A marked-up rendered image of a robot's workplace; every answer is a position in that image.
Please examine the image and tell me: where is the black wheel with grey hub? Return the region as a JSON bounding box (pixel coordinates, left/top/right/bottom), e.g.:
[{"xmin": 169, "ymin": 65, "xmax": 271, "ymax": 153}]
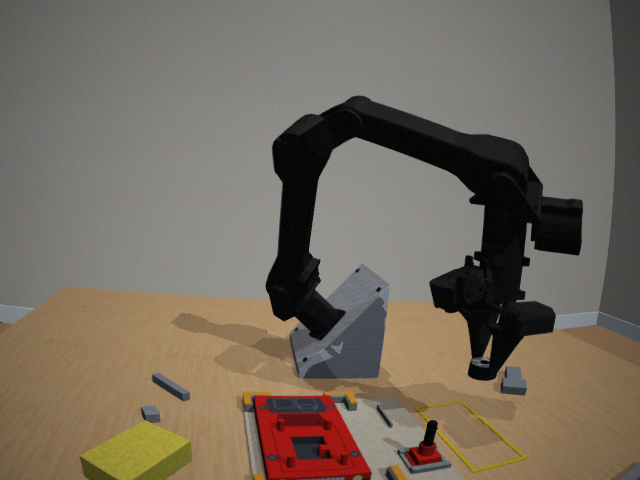
[{"xmin": 468, "ymin": 357, "xmax": 497, "ymax": 381}]

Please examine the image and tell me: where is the yellow rectangular block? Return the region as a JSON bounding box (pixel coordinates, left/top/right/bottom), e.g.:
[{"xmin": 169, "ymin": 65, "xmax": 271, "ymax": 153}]
[{"xmin": 80, "ymin": 420, "xmax": 192, "ymax": 480}]

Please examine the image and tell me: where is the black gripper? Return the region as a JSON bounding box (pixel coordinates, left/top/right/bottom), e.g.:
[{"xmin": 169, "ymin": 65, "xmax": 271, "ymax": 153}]
[{"xmin": 458, "ymin": 244, "xmax": 556, "ymax": 375}]

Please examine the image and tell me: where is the yellow rectangular outline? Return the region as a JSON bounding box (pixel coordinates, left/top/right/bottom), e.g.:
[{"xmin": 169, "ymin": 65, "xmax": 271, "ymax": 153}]
[{"xmin": 414, "ymin": 401, "xmax": 528, "ymax": 473}]

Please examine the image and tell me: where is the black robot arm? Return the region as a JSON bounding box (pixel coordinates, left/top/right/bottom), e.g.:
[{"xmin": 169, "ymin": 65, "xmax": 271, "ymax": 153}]
[{"xmin": 265, "ymin": 95, "xmax": 583, "ymax": 341}]

